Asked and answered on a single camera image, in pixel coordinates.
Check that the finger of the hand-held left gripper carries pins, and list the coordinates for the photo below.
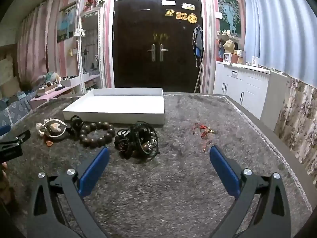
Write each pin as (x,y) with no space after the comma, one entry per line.
(10,140)
(10,155)

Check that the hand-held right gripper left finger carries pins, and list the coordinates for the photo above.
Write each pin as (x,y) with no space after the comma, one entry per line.
(95,171)

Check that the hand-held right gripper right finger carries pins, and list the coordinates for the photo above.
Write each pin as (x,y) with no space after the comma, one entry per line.
(224,171)

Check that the orange pendant with red knot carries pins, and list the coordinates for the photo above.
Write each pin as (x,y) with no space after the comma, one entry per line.
(48,143)

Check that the white shallow tray box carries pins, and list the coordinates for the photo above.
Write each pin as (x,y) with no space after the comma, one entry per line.
(118,104)

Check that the blue patterned sofa cover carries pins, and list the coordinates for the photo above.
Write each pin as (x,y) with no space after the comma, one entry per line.
(14,111)

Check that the grey shaggy mat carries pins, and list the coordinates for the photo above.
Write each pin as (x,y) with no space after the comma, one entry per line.
(173,191)

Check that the pink shelf unit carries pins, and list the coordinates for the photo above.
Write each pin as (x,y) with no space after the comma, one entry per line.
(49,95)

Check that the wooden tray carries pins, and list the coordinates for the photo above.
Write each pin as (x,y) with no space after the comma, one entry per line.
(47,90)

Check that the pale green plush toy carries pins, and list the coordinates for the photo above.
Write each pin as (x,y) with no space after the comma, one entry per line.
(52,76)

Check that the white storage box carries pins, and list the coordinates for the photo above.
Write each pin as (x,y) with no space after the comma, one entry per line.
(70,81)

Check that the white cabinet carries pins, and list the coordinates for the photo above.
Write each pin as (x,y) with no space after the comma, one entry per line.
(247,86)

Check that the floral cloth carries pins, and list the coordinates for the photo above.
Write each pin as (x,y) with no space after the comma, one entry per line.
(299,119)

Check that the broom stick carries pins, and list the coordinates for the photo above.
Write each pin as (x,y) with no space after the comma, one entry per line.
(199,76)

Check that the pink curtain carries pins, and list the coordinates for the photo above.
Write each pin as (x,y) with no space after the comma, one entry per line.
(34,44)

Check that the small white box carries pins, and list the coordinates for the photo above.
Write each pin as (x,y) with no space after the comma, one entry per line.
(230,58)

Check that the white mug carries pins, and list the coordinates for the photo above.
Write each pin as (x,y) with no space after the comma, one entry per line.
(255,61)

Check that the white framed standing mirror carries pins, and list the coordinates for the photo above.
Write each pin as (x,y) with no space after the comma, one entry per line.
(90,54)

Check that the dark double door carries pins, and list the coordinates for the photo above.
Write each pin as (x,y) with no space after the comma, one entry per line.
(138,62)

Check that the tan plush toy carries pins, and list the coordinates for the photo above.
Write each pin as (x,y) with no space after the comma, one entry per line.
(228,46)

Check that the white flower ornament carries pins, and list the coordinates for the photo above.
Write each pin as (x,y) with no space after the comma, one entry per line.
(79,32)

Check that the blue curtain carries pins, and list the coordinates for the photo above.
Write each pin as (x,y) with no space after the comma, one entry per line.
(279,29)

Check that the yellow round sticker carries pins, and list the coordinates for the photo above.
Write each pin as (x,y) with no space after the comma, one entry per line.
(192,18)

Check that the artificial flower bunch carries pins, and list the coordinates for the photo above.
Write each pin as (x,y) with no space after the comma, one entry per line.
(94,1)

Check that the wall poster with blue figure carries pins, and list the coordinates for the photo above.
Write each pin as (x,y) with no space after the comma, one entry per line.
(66,22)

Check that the wall poster with pale figure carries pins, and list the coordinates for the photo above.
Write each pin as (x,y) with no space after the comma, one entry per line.
(229,14)

